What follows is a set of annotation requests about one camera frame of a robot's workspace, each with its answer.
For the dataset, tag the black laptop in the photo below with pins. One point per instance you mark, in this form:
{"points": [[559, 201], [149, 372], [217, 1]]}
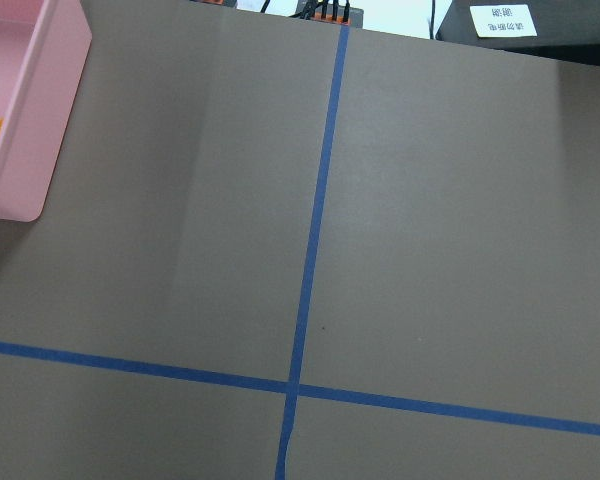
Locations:
{"points": [[567, 30]]}

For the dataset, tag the pink plastic box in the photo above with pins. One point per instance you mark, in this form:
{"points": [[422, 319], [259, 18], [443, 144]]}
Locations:
{"points": [[43, 50]]}

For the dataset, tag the white paper label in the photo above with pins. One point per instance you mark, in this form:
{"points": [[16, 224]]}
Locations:
{"points": [[503, 21]]}

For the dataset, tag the black power strip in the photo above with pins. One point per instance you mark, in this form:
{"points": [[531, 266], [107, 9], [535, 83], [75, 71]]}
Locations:
{"points": [[331, 12]]}

